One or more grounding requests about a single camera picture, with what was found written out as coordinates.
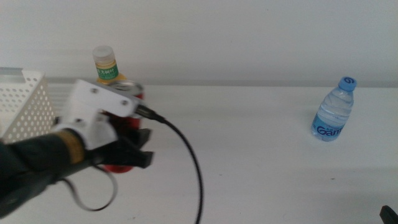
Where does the red cola can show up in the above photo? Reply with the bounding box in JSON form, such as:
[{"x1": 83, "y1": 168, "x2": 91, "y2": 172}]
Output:
[{"x1": 103, "y1": 80, "x2": 146, "y2": 174}]

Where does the yellow tea bottle green label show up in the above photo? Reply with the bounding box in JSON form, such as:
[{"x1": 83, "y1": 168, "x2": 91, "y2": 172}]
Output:
[{"x1": 92, "y1": 45, "x2": 128, "y2": 86}]

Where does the clear water bottle blue cap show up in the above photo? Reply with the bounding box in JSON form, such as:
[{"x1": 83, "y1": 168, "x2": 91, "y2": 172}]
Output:
[{"x1": 310, "y1": 76, "x2": 358, "y2": 142}]

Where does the white perforated plastic basket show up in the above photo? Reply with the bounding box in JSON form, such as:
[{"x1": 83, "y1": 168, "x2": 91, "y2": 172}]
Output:
[{"x1": 0, "y1": 70, "x2": 57, "y2": 144}]

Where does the thin black cable loop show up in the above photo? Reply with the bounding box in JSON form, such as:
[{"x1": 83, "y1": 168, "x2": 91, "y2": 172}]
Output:
[{"x1": 60, "y1": 164, "x2": 119, "y2": 213}]

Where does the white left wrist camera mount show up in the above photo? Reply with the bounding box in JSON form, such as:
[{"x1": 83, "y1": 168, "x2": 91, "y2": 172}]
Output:
[{"x1": 52, "y1": 78, "x2": 141, "y2": 151}]

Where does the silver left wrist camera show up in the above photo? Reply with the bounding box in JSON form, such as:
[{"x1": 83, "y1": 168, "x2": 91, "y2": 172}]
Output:
[{"x1": 99, "y1": 81, "x2": 144, "y2": 118}]

